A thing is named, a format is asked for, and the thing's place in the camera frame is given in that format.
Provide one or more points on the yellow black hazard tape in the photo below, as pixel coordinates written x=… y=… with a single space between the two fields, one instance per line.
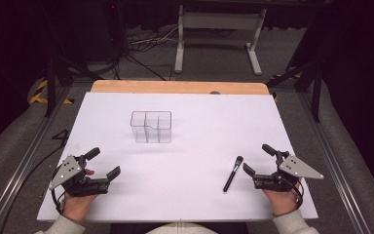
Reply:
x=39 y=94

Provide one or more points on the black tripod stand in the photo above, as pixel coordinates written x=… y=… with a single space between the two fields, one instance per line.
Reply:
x=51 y=87
x=316 y=94

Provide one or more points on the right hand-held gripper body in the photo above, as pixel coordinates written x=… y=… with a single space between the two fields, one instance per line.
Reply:
x=297 y=168

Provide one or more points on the white metal stand frame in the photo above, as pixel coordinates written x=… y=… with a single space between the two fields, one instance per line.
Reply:
x=220 y=20

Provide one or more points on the clear plastic organizer box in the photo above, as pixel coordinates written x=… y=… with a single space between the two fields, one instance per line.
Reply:
x=151 y=127

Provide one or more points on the white table mat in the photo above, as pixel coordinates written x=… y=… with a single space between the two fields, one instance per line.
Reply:
x=181 y=182

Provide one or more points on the black makeup brush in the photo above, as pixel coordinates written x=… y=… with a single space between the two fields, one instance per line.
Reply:
x=232 y=175

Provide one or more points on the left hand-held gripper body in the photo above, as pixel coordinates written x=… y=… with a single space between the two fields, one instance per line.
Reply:
x=67 y=169

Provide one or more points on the wooden table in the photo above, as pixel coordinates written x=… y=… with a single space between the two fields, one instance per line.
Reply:
x=175 y=87

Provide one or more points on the person's torso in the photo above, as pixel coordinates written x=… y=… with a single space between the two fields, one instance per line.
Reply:
x=178 y=228

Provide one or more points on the person's right hand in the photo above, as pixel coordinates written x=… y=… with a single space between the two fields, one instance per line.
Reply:
x=282 y=201

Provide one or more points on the aluminium floor rail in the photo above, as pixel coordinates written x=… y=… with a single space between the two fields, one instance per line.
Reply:
x=334 y=162
x=22 y=165

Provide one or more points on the person's left hand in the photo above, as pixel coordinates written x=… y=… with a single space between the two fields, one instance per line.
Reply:
x=78 y=206

